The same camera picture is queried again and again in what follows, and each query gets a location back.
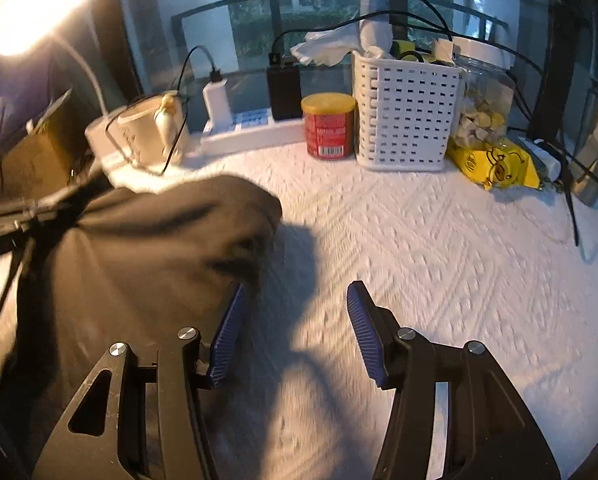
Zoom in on brown cardboard sheet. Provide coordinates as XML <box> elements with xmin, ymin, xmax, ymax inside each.
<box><xmin>0</xmin><ymin>104</ymin><xmax>80</xmax><ymax>202</ymax></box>

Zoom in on white textured table cloth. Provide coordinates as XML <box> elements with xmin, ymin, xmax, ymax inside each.
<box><xmin>0</xmin><ymin>135</ymin><xmax>598</xmax><ymax>480</ymax></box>

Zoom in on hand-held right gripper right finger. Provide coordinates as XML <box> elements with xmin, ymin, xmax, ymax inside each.
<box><xmin>347</xmin><ymin>280</ymin><xmax>562</xmax><ymax>480</ymax></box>

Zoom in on white slotted plastic basket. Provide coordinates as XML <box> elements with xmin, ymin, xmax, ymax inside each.
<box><xmin>351</xmin><ymin>50</ymin><xmax>463</xmax><ymax>171</ymax></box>

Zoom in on white desk lamp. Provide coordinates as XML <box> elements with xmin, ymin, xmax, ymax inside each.
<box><xmin>0</xmin><ymin>0</ymin><xmax>144</xmax><ymax>172</ymax></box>

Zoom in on yellow snack packet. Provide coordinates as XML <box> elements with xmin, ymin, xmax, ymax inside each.
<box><xmin>446</xmin><ymin>137</ymin><xmax>540</xmax><ymax>192</ymax></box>

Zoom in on white plug adapter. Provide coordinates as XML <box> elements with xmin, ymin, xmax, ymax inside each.
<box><xmin>519</xmin><ymin>137</ymin><xmax>563</xmax><ymax>182</ymax></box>

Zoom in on crumpled white tissue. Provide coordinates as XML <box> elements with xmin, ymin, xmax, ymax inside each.
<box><xmin>290</xmin><ymin>27</ymin><xmax>366</xmax><ymax>67</ymax></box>

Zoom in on cream printed mug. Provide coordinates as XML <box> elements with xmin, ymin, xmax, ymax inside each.
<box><xmin>106</xmin><ymin>91</ymin><xmax>191</xmax><ymax>167</ymax></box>

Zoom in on white paper roll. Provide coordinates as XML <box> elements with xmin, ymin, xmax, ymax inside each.
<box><xmin>359</xmin><ymin>0</ymin><xmax>394</xmax><ymax>59</ymax></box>

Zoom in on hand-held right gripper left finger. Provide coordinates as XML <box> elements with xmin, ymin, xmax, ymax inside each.
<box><xmin>31</xmin><ymin>281</ymin><xmax>250</xmax><ymax>480</ymax></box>

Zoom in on white charger block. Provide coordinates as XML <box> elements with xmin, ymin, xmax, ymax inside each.
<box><xmin>202</xmin><ymin>79</ymin><xmax>234</xmax><ymax>127</ymax></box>

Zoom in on dark grey shorts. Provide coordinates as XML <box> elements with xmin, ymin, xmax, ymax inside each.
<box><xmin>0</xmin><ymin>172</ymin><xmax>284</xmax><ymax>461</ymax></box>

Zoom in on black power bank cable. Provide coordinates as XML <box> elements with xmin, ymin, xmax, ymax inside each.
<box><xmin>270</xmin><ymin>0</ymin><xmax>455</xmax><ymax>61</ymax></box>

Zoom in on red can with yellow lid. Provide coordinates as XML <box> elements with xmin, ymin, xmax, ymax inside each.
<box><xmin>300</xmin><ymin>93</ymin><xmax>357</xmax><ymax>161</ymax></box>

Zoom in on black charger cable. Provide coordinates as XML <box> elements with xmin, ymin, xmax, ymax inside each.
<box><xmin>161</xmin><ymin>45</ymin><xmax>223</xmax><ymax>176</ymax></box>

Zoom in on black power adapter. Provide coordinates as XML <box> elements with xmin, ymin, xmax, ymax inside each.
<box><xmin>266</xmin><ymin>52</ymin><xmax>303</xmax><ymax>121</ymax></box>

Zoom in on white power strip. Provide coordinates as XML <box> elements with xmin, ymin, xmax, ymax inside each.
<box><xmin>199</xmin><ymin>110</ymin><xmax>311</xmax><ymax>154</ymax></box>

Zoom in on black strap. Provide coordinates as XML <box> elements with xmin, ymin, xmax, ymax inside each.
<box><xmin>559</xmin><ymin>130</ymin><xmax>581</xmax><ymax>247</ymax></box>

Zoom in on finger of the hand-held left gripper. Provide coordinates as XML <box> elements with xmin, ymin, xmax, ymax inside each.
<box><xmin>0</xmin><ymin>176</ymin><xmax>106</xmax><ymax>257</ymax></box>

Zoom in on yellow and black tape roll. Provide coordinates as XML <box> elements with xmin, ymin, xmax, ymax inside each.
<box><xmin>391</xmin><ymin>38</ymin><xmax>431</xmax><ymax>64</ymax></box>

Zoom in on steel bottle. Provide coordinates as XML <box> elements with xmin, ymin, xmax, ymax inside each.
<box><xmin>568</xmin><ymin>91</ymin><xmax>598</xmax><ymax>207</ymax></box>

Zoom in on clear jar with white lid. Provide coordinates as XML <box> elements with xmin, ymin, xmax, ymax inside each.
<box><xmin>449</xmin><ymin>36</ymin><xmax>516</xmax><ymax>149</ymax></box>

